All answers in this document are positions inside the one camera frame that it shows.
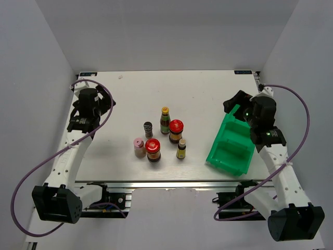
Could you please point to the blue corner label right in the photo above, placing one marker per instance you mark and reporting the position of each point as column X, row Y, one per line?
column 243, row 72

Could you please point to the red-lid jar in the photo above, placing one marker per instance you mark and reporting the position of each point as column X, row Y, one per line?
column 152, row 147
column 176, row 128

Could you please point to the blue corner label left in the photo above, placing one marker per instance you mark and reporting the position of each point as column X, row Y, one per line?
column 88, row 74

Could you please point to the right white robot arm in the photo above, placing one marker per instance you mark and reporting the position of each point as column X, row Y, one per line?
column 279, row 199

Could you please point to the pink-lid spice jar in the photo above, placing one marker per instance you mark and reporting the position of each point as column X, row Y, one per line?
column 139, row 147

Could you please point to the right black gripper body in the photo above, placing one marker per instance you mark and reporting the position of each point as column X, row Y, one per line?
column 247, row 115

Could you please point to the green plastic bin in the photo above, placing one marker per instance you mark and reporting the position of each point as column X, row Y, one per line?
column 232, row 149

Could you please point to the tall yellow-cap sauce bottle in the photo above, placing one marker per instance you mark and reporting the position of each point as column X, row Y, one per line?
column 165, row 120

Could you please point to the small beige-cap yellow-label bottle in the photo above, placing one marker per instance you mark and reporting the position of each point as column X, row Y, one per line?
column 181, row 149

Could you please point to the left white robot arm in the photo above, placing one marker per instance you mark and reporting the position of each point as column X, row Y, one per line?
column 58, row 199

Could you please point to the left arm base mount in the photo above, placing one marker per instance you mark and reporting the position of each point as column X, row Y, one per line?
column 102, row 201

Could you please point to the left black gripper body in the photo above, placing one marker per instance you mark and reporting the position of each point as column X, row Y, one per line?
column 76, row 104

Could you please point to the black-cap pepper shaker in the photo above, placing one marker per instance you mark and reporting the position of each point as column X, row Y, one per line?
column 148, row 129

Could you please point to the blue corner label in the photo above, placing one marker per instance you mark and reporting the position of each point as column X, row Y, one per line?
column 243, row 72
column 88, row 74

